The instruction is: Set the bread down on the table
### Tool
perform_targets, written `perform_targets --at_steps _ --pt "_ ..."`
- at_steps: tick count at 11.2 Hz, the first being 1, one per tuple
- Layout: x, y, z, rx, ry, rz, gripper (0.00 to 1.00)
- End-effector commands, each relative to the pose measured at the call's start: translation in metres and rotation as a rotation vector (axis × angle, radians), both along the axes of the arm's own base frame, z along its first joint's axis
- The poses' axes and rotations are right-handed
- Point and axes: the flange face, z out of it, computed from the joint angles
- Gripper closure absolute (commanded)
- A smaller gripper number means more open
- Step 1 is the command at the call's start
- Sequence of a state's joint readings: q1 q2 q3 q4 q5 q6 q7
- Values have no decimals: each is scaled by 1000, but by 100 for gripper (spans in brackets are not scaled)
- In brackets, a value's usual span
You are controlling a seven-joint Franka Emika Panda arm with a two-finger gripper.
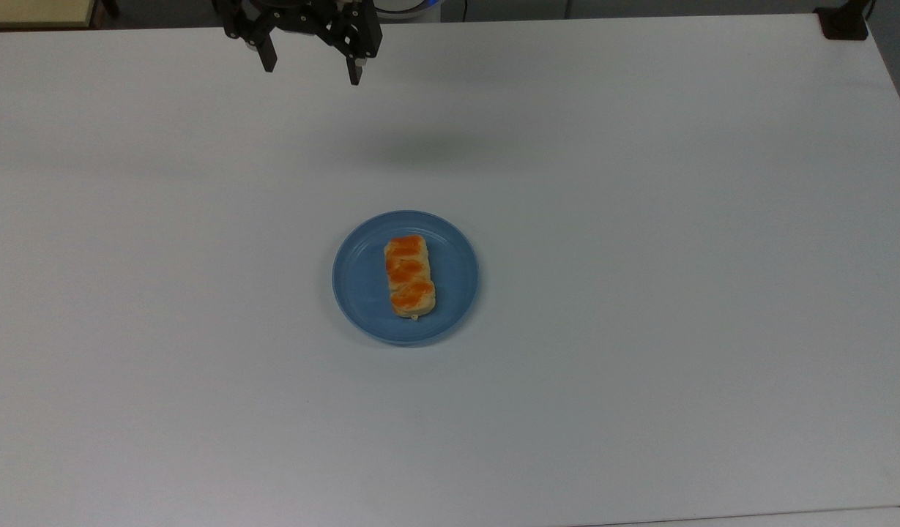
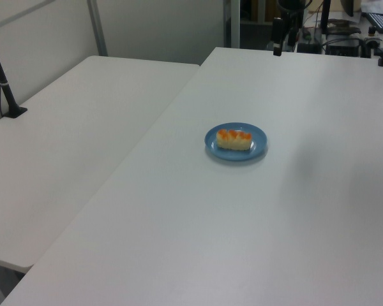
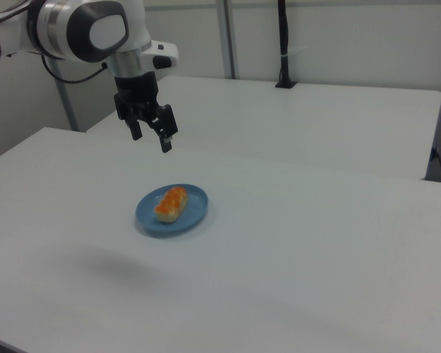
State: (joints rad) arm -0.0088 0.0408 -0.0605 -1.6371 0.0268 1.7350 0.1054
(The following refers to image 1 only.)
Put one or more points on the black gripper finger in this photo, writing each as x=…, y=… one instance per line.
x=265, y=51
x=358, y=36

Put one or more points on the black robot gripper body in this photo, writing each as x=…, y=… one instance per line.
x=299, y=16

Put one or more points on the bread with orange glaze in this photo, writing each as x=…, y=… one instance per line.
x=409, y=278

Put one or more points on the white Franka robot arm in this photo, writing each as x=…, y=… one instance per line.
x=407, y=5

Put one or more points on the light wooden desk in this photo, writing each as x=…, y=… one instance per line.
x=32, y=11

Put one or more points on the round blue plate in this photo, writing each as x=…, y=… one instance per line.
x=362, y=293

